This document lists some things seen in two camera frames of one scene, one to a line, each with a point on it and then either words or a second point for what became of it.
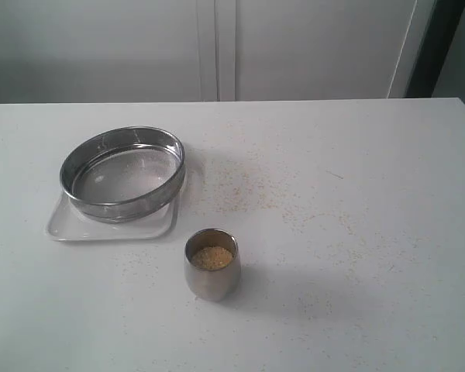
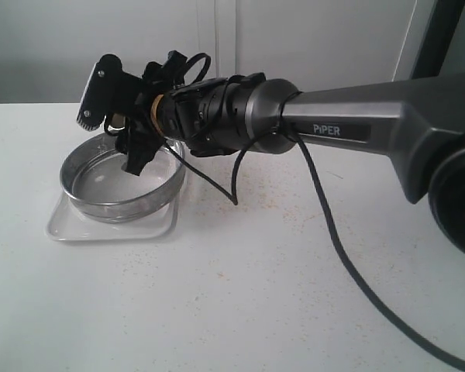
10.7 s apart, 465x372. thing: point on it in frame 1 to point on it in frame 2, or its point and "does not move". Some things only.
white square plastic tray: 68,225 does not move
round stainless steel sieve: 120,173 does not move
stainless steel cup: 211,264 to 118,122
